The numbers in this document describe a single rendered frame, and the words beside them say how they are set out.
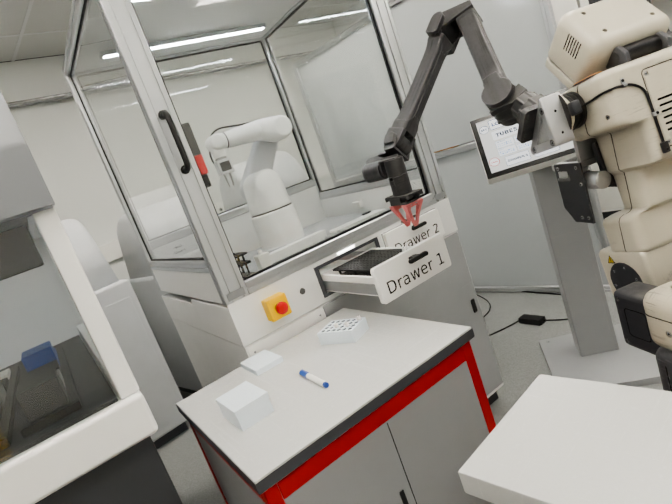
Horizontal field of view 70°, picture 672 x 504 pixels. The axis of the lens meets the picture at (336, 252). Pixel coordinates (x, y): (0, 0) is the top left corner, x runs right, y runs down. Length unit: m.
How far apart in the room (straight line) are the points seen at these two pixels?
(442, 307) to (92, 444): 1.34
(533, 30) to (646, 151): 1.82
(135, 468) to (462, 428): 0.80
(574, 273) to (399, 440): 1.39
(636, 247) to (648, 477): 0.68
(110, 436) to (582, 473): 0.94
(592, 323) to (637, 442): 1.64
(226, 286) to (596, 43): 1.15
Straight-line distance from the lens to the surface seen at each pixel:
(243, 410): 1.15
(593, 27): 1.30
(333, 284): 1.62
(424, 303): 1.95
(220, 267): 1.51
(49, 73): 4.89
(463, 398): 1.28
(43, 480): 1.27
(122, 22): 1.59
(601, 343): 2.49
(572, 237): 2.29
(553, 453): 0.82
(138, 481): 1.38
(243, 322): 1.55
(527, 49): 3.02
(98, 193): 4.69
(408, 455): 1.20
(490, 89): 1.31
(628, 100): 1.23
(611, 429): 0.85
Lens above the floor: 1.27
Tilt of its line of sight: 11 degrees down
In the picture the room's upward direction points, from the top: 20 degrees counter-clockwise
